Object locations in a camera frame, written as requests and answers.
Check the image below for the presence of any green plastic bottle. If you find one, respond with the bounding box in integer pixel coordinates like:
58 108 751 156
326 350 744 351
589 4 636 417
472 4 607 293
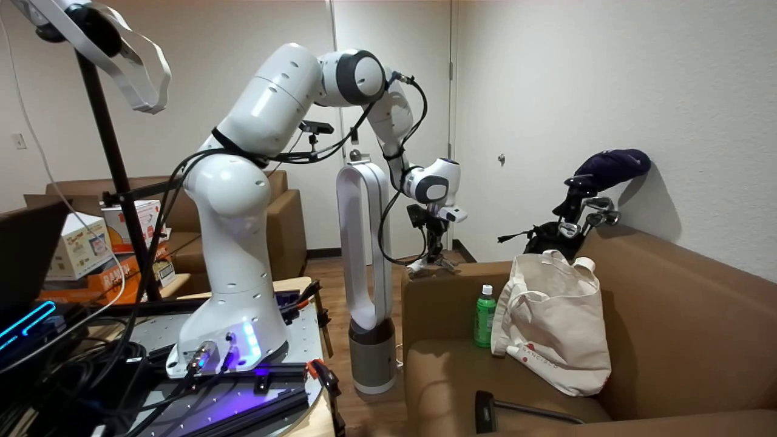
473 283 496 350

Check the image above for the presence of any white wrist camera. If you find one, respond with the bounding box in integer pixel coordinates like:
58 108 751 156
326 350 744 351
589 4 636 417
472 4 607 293
434 203 467 224

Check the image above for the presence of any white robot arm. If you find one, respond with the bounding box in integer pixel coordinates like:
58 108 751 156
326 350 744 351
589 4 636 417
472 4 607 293
166 43 465 378

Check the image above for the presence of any black laptop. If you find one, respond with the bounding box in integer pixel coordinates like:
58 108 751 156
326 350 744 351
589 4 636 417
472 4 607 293
0 201 69 351

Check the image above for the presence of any white bladeless fan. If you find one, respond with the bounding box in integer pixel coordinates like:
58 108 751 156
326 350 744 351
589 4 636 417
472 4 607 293
336 161 397 395

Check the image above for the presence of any beige canvas tote bag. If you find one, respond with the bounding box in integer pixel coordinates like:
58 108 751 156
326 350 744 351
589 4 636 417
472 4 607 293
490 250 612 395

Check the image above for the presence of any black camera tripod stand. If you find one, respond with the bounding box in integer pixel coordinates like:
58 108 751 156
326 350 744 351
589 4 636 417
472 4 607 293
75 36 171 300

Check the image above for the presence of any brown armchair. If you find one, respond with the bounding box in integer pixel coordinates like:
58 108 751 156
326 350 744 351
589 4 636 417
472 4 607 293
404 230 777 437

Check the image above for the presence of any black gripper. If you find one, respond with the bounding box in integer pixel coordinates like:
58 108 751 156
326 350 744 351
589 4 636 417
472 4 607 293
408 203 449 261

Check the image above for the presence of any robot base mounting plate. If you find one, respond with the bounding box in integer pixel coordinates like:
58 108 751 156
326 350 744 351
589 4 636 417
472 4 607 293
130 277 337 437

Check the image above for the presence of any white cardboard box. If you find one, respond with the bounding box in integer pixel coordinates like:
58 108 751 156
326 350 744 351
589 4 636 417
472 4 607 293
47 212 113 281

